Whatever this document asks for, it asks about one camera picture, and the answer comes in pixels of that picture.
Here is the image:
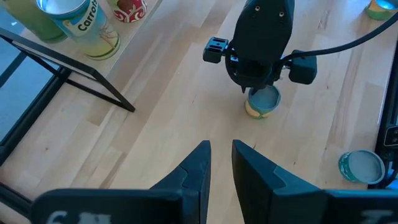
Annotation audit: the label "wooden shelf with black frame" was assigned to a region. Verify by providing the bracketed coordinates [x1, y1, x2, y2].
[0, 0, 164, 113]

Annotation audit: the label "Carrots label can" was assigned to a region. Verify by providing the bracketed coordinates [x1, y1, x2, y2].
[36, 0, 121, 61]

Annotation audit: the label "black beam along table edge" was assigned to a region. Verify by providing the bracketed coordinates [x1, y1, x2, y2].
[368, 37, 398, 190]

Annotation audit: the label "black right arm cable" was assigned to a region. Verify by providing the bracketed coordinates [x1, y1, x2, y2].
[279, 12, 398, 63]

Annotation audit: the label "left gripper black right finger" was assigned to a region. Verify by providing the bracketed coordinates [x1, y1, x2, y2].
[231, 139, 398, 224]

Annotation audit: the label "short yellow green can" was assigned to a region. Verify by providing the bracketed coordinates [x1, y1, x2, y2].
[364, 0, 398, 21]
[244, 84, 282, 119]

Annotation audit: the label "black aluminium table frame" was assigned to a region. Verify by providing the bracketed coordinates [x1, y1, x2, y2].
[0, 49, 74, 218]

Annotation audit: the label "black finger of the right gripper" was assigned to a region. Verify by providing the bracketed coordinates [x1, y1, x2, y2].
[253, 62, 281, 95]
[226, 58, 254, 95]

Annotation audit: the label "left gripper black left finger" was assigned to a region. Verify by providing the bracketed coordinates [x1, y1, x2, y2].
[30, 139, 212, 224]

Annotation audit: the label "red swirl pattern can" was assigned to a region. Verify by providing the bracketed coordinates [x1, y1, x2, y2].
[106, 0, 149, 24]

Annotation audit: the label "teal can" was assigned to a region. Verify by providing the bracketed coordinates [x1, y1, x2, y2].
[338, 149, 386, 185]

